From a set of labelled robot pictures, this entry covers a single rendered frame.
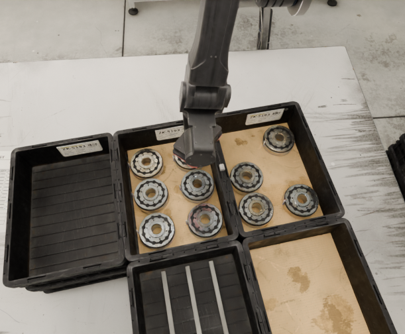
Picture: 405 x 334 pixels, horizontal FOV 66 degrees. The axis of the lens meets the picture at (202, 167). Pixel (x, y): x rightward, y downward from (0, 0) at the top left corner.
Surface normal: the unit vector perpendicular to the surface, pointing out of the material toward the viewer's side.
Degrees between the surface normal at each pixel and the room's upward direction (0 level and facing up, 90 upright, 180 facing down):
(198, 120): 9
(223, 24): 79
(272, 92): 0
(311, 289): 0
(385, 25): 0
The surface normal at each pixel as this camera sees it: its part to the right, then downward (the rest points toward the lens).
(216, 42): 0.11, 0.79
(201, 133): 0.17, -0.35
